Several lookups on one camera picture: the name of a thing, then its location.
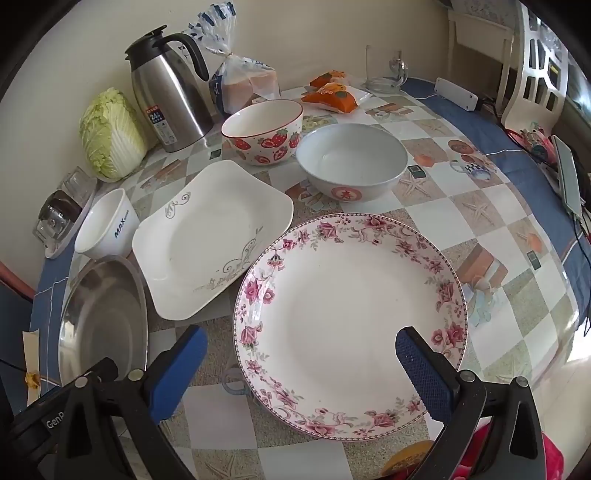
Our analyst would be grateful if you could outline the cream wooden stand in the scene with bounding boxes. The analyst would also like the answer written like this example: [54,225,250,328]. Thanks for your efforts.
[447,9,514,93]

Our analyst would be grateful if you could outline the small white printed bowl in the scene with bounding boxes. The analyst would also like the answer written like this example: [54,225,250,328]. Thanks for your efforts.
[74,188,140,259]

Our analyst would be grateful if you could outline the orange snack packet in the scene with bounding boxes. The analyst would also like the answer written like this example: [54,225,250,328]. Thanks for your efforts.
[309,70,348,89]
[301,83,360,114]

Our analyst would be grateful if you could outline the napa cabbage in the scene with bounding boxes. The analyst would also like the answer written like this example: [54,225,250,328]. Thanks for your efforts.
[78,89,148,182]

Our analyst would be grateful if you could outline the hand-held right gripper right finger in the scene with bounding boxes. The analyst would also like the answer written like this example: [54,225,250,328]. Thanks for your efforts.
[394,325,548,480]

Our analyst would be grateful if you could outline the bagged bread loaf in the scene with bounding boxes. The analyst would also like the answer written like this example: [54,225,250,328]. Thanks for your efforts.
[182,2,280,116]

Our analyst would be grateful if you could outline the red-rimmed strawberry bowl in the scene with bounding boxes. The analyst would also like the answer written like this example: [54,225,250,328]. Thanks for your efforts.
[221,99,304,166]

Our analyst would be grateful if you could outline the clear glass mug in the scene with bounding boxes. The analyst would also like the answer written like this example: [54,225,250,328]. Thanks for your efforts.
[366,45,410,95]

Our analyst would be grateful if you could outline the white oval tray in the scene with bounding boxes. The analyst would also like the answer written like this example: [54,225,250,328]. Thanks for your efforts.
[32,166,99,260]

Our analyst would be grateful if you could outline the stainless steel thermos jug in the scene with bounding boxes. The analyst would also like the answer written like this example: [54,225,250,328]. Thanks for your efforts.
[124,25,215,153]

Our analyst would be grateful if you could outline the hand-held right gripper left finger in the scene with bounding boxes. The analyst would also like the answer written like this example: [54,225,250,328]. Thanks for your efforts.
[55,324,208,480]

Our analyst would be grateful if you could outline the stainless steel basin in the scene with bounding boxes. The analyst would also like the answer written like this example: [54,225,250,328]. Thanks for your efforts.
[58,256,149,439]

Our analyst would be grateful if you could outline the white cutout chair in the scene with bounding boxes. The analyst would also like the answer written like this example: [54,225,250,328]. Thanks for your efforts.
[501,4,570,134]

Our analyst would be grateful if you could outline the beige paper strip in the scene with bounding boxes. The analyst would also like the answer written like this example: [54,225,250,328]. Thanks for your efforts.
[23,330,43,404]

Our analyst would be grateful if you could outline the white power strip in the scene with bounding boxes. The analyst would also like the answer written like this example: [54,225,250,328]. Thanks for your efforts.
[435,78,477,112]

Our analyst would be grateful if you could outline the grey-white bowl red emblem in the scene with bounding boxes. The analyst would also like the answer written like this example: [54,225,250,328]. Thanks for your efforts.
[295,123,409,202]

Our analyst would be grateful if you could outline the blue board red edge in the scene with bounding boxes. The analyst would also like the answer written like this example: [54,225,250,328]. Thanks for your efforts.
[0,261,35,416]

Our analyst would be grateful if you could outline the pink plastic trinkets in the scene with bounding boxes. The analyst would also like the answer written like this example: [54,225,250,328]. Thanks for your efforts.
[508,122,555,160]

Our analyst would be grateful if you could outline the checkered plastic tablecloth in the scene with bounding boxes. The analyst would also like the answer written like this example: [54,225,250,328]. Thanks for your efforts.
[44,85,580,480]

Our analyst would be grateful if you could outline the round floral plate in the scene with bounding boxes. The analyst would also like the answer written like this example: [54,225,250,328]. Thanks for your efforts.
[233,213,468,438]

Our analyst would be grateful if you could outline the clear drinking glass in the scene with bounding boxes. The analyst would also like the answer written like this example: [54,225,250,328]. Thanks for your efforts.
[69,166,99,204]
[32,210,70,243]

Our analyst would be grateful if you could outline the silver tablet device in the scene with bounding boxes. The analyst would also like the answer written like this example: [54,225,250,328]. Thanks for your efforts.
[551,135,583,217]

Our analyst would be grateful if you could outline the white square plate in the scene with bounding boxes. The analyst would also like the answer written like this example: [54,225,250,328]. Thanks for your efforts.
[132,160,295,320]

